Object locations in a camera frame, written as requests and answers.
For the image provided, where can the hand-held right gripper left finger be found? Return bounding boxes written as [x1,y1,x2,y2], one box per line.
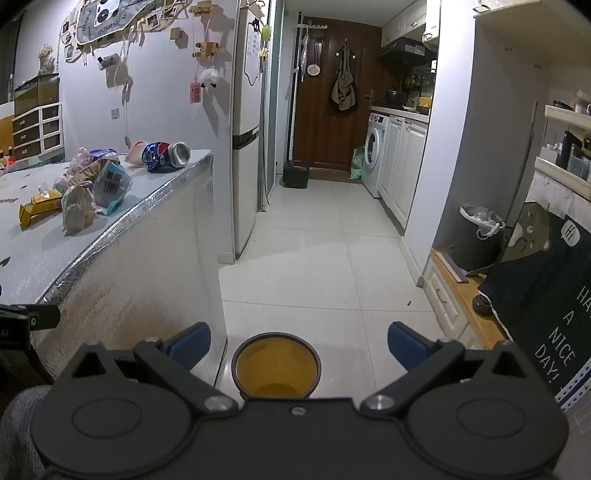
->
[69,322,239,415]

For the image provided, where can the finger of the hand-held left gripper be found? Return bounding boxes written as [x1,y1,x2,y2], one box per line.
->
[27,306,62,331]

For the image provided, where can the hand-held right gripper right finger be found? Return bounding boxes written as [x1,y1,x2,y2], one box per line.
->
[359,321,528,417]

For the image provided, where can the brown bin with yellow liner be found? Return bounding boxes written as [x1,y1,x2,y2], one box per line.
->
[231,332,321,400]

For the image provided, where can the low cabinet with wooden top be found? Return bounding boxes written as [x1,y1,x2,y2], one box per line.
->
[422,247,513,352]

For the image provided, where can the grey plank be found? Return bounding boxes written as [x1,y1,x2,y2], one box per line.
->
[435,249,469,283]

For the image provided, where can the yellow carton box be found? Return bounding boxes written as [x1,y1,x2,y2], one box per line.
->
[18,193,63,228]

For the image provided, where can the beige crumpled bag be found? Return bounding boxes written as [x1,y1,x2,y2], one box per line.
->
[61,182,97,237]

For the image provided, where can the grey bin with white liner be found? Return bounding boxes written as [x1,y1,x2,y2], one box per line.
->
[459,203,506,273]

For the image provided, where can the dark printed cloth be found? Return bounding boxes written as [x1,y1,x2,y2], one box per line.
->
[478,200,591,411]

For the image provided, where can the teal barcode packet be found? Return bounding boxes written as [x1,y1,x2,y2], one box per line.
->
[92,159,132,217]

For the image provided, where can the brown paper wrapper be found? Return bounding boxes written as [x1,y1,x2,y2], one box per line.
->
[69,164,109,190]

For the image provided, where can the clear pinkish plastic bag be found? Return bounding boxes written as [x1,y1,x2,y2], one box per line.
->
[68,148,93,176]

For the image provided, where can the white kitchen base cabinets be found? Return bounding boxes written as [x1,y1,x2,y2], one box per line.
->
[379,113,430,232]

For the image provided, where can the white drawer unit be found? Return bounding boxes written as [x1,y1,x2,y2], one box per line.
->
[11,102,63,160]

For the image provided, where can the green plastic bag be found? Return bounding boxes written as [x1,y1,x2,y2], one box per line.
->
[349,147,366,181]

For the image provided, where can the pink and white wrapper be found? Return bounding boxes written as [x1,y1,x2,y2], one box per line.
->
[126,141,151,166]

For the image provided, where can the crushed blue soda can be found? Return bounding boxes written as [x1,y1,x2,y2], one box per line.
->
[141,141,191,174]

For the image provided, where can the white washing machine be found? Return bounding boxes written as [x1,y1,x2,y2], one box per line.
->
[361,113,391,199]

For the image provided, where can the white refrigerator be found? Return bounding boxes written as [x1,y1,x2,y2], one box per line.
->
[231,7,273,264]

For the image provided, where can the black box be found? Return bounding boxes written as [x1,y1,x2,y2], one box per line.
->
[283,160,310,189]

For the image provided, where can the glass tank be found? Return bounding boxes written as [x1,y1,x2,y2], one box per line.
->
[14,73,60,116]

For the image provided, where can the brown wooden door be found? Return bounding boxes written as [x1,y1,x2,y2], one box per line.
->
[288,18,386,172]

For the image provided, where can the frosted glass door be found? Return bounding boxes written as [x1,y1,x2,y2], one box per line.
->
[261,0,284,213]

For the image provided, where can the white coat rack pole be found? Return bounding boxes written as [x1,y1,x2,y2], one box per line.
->
[287,18,328,160]

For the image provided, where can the dried flowers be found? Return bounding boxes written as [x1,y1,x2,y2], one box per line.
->
[37,44,56,75]

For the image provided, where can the dark window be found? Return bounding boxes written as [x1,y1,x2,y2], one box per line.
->
[0,14,24,104]

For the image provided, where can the hanging khaki bag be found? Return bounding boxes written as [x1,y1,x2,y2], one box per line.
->
[329,44,358,116]

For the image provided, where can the black range hood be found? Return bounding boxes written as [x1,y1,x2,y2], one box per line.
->
[379,37,439,65]

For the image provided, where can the white paper sheet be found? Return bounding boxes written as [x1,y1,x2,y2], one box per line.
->
[244,18,262,86]

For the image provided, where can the white upper cabinets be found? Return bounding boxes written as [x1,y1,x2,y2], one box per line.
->
[381,0,441,42]

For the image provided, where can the cluster of wall photos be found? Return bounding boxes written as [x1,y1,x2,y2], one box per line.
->
[59,7,79,63]

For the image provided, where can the panda print wall hanging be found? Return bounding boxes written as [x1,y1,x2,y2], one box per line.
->
[74,0,155,44]

